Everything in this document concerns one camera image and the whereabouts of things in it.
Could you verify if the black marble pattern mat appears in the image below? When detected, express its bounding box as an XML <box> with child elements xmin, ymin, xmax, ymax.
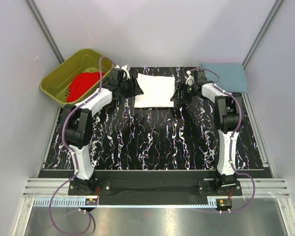
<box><xmin>42</xmin><ymin>67</ymin><xmax>264</xmax><ymax>170</ymax></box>

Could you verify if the purple cable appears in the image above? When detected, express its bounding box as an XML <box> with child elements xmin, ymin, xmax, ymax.
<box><xmin>190</xmin><ymin>68</ymin><xmax>256</xmax><ymax>213</ymax></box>
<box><xmin>49</xmin><ymin>56</ymin><xmax>121</xmax><ymax>233</ymax></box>

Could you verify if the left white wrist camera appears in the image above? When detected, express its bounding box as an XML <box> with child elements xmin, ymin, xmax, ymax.
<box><xmin>119</xmin><ymin>65</ymin><xmax>131</xmax><ymax>80</ymax></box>

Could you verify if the white printed t shirt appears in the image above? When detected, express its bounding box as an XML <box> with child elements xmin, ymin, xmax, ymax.
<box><xmin>134</xmin><ymin>74</ymin><xmax>175</xmax><ymax>108</ymax></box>

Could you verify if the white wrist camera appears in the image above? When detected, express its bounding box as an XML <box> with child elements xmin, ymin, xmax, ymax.
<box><xmin>185</xmin><ymin>70</ymin><xmax>195</xmax><ymax>86</ymax></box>
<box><xmin>119</xmin><ymin>65</ymin><xmax>131</xmax><ymax>80</ymax></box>

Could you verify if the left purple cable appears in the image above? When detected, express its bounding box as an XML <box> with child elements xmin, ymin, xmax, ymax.
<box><xmin>49</xmin><ymin>56</ymin><xmax>121</xmax><ymax>233</ymax></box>

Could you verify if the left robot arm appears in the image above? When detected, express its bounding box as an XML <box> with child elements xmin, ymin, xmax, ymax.
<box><xmin>61</xmin><ymin>65</ymin><xmax>144</xmax><ymax>195</ymax></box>

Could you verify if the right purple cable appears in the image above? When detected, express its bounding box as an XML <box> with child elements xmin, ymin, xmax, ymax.
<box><xmin>190</xmin><ymin>68</ymin><xmax>256</xmax><ymax>213</ymax></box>

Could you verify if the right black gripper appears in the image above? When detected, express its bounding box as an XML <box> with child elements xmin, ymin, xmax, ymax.
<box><xmin>170</xmin><ymin>81</ymin><xmax>198</xmax><ymax>105</ymax></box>

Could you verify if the red t shirt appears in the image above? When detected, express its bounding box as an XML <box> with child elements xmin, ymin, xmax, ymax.
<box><xmin>66</xmin><ymin>72</ymin><xmax>105</xmax><ymax>103</ymax></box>

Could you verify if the folded blue t shirt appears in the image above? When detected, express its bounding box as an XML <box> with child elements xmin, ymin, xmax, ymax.
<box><xmin>202</xmin><ymin>63</ymin><xmax>248</xmax><ymax>93</ymax></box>

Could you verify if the slotted grey cable duct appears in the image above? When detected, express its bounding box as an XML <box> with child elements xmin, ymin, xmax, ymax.
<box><xmin>34</xmin><ymin>197</ymin><xmax>217</xmax><ymax>208</ymax></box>

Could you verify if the olive green plastic basket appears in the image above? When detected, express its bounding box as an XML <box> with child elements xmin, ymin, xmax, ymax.
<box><xmin>40</xmin><ymin>49</ymin><xmax>114</xmax><ymax>108</ymax></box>

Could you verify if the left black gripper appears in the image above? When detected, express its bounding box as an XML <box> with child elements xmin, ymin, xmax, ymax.
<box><xmin>118</xmin><ymin>76</ymin><xmax>144</xmax><ymax>99</ymax></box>

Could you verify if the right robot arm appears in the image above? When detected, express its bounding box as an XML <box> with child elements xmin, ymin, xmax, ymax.
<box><xmin>171</xmin><ymin>68</ymin><xmax>243</xmax><ymax>195</ymax></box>

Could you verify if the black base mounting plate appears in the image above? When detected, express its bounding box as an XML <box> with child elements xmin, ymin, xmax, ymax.
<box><xmin>68</xmin><ymin>170</ymin><xmax>242</xmax><ymax>197</ymax></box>

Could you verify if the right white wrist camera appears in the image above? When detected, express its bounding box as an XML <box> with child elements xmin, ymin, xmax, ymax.
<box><xmin>185</xmin><ymin>70</ymin><xmax>195</xmax><ymax>86</ymax></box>

